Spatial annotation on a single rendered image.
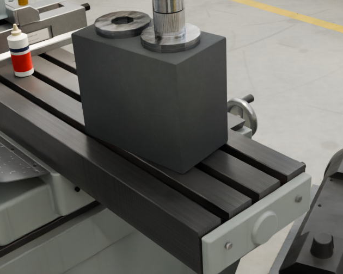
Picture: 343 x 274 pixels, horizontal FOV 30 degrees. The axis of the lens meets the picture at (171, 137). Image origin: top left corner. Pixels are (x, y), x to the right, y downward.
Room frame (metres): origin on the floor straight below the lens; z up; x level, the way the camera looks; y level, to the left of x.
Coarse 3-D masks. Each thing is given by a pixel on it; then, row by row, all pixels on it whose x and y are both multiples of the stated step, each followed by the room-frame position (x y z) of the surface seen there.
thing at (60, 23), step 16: (48, 0) 1.48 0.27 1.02; (64, 0) 1.47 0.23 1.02; (48, 16) 1.36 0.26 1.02; (64, 16) 1.38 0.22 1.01; (80, 16) 1.40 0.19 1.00; (0, 32) 1.28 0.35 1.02; (32, 32) 1.33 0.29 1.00; (48, 32) 1.35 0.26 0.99; (64, 32) 1.37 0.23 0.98; (0, 48) 1.28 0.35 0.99; (32, 48) 1.31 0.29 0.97; (48, 48) 1.33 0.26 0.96; (0, 64) 1.26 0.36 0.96
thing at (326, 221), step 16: (336, 160) 1.34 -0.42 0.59; (336, 176) 1.26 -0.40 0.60; (320, 192) 1.21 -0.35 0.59; (336, 192) 1.21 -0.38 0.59; (320, 208) 1.15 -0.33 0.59; (336, 208) 1.15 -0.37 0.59; (304, 224) 1.10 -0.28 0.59; (320, 224) 1.09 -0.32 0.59; (336, 224) 1.09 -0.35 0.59; (304, 240) 1.02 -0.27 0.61; (320, 240) 0.97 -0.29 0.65; (336, 240) 1.01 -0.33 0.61; (288, 256) 1.00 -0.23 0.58; (304, 256) 0.97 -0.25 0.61; (320, 256) 0.96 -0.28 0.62; (336, 256) 0.96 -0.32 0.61; (288, 272) 0.96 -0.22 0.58; (304, 272) 0.95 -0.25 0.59; (320, 272) 0.93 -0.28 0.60; (336, 272) 0.92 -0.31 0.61
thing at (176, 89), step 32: (96, 32) 0.93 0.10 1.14; (128, 32) 0.91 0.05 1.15; (192, 32) 0.88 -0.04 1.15; (96, 64) 0.91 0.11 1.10; (128, 64) 0.86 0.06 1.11; (160, 64) 0.82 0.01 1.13; (192, 64) 0.83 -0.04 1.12; (224, 64) 0.88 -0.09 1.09; (96, 96) 0.92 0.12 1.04; (128, 96) 0.87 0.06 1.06; (160, 96) 0.82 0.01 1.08; (192, 96) 0.82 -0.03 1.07; (224, 96) 0.88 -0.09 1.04; (96, 128) 0.93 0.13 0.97; (128, 128) 0.87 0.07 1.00; (160, 128) 0.83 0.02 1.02; (192, 128) 0.82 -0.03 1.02; (224, 128) 0.88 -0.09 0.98; (160, 160) 0.83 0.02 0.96; (192, 160) 0.82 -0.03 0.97
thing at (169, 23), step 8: (152, 0) 0.88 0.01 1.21; (176, 0) 0.86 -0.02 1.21; (184, 0) 0.88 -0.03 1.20; (152, 8) 0.88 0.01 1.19; (160, 8) 0.86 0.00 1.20; (168, 8) 0.86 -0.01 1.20; (176, 8) 0.86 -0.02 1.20; (184, 8) 0.88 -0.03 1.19; (160, 16) 0.86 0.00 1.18; (168, 16) 0.86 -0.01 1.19; (176, 16) 0.86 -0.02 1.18; (184, 16) 0.88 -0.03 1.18; (160, 24) 0.87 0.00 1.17; (168, 24) 0.86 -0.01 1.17; (176, 24) 0.86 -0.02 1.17; (184, 24) 0.87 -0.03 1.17; (160, 32) 0.87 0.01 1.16; (168, 32) 0.86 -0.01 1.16; (176, 32) 0.86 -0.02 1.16; (184, 32) 0.87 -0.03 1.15
